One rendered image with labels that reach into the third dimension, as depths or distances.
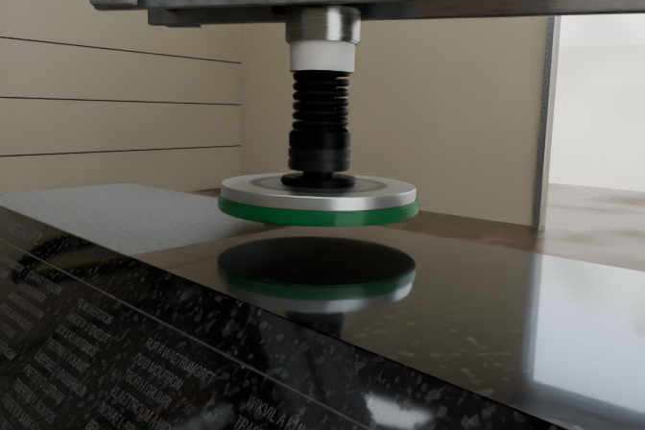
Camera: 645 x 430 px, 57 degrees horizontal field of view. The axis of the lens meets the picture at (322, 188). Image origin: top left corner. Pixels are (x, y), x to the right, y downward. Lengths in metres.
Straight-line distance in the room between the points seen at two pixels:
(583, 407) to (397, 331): 0.12
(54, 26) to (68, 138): 1.02
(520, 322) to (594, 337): 0.05
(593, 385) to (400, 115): 5.69
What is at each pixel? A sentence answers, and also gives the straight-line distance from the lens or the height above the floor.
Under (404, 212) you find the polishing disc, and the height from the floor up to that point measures 0.86.
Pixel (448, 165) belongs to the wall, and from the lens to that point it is 5.76.
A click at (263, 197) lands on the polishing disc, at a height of 0.88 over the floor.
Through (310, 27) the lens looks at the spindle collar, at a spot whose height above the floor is 1.05.
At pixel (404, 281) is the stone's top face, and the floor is 0.83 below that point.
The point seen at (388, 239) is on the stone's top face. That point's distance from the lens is 0.64.
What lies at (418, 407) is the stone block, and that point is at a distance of 0.33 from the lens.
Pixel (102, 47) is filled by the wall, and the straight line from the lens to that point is 6.25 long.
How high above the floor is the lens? 0.96
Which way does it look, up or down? 8 degrees down
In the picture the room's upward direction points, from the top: 2 degrees clockwise
